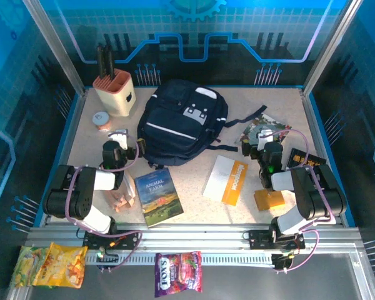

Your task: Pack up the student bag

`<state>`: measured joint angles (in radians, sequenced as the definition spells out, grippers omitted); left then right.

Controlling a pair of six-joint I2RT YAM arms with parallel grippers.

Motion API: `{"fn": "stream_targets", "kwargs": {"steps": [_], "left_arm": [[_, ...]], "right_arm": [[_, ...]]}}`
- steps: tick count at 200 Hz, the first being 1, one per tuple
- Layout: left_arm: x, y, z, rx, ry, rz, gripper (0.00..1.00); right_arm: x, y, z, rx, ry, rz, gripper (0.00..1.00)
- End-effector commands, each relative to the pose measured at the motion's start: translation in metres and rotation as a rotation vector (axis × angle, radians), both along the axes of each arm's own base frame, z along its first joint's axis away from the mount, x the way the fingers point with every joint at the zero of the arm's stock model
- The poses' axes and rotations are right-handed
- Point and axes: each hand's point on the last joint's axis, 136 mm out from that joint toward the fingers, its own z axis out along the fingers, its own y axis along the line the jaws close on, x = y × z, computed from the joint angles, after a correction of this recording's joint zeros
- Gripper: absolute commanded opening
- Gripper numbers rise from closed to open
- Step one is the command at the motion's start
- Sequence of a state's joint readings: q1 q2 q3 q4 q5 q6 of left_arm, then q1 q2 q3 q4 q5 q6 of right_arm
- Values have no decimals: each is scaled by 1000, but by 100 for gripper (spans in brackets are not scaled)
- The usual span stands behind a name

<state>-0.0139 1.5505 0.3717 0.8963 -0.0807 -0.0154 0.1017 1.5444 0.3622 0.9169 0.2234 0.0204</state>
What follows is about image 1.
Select colourful illustrated magazine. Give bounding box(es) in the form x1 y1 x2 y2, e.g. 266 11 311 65
236 112 292 146

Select black book gold lettering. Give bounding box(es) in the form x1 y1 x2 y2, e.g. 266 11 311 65
287 147 328 172

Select orange white notebook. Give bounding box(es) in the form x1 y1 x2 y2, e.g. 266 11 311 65
202 154 249 207

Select navy blue backpack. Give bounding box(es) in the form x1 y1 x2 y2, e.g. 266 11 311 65
136 78 268 170

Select orange snap wallet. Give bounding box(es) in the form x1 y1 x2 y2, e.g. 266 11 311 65
253 189 286 213

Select Animal Farm paperback book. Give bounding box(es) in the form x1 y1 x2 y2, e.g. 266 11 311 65
134 167 184 228

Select yellow chips bag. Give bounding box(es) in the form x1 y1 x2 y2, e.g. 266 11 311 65
32 242 88 289

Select purple Fox's candy bag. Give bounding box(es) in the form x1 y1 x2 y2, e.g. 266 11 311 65
154 251 203 298

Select green yellow snack bag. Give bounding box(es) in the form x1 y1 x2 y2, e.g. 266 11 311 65
9 246 51 288

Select small pull-tab food can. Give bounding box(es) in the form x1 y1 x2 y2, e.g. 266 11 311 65
92 111 113 133

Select beige knife block terracotta top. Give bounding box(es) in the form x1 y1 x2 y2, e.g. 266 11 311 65
92 68 136 118

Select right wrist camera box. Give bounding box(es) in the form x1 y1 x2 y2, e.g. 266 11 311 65
257 129 274 145

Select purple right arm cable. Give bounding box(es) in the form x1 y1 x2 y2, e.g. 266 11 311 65
259 129 336 273

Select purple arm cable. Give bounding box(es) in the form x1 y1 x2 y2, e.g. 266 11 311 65
64 132 144 273
259 129 336 273

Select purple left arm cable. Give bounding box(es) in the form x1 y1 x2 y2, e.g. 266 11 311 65
64 132 144 273

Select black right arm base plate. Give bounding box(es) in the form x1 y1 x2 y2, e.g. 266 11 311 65
248 229 306 251

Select black-handled knife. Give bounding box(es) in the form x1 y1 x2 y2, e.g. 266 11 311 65
107 48 116 79
102 46 110 78
96 45 104 78

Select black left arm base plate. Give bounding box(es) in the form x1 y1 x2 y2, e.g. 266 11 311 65
82 229 140 251

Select aluminium mounting rail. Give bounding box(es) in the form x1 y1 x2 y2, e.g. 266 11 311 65
24 222 362 251

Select white slotted cable duct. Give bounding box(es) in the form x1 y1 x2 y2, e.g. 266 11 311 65
86 251 274 266

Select aluminium left frame post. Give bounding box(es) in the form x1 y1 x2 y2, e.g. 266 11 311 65
22 0 88 96

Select aluminium frame post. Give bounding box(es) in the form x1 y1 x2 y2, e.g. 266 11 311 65
302 0 364 96
22 0 88 96

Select aluminium right frame post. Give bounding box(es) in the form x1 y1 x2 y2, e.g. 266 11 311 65
302 0 364 96

